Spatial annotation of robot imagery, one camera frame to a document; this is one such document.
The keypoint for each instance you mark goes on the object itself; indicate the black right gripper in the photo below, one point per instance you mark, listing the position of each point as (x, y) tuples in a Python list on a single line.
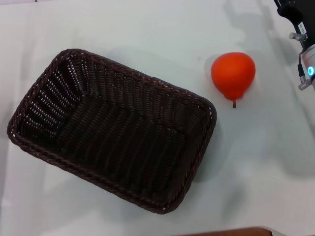
[(305, 12)]

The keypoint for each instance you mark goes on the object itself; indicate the orange plastic pear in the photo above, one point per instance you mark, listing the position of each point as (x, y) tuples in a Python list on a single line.
[(232, 73)]

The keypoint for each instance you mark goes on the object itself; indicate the dark brown woven basket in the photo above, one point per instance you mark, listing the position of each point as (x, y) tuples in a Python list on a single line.
[(118, 137)]

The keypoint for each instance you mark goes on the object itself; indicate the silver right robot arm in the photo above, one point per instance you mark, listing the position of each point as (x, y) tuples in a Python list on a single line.
[(310, 57)]

